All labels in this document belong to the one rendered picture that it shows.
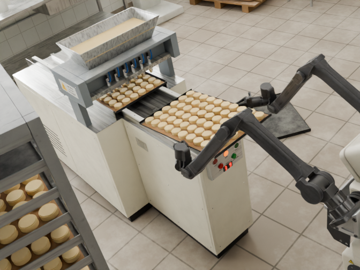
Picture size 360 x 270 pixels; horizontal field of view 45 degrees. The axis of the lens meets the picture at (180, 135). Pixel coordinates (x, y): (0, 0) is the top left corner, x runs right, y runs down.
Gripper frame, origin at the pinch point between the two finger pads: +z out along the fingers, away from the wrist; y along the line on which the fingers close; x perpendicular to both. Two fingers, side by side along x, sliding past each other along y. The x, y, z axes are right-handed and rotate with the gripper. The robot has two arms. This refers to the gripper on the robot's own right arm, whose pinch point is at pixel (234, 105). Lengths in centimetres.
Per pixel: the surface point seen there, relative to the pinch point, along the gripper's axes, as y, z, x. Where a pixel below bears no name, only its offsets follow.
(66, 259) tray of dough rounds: 32, 47, 122
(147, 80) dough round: -1, 56, -51
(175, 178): -36, 40, 10
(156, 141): -13.3, 46.7, 3.0
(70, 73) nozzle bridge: 26, 90, -21
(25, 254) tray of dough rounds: 41, 53, 127
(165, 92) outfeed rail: -5, 43, -36
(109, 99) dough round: 0, 78, -30
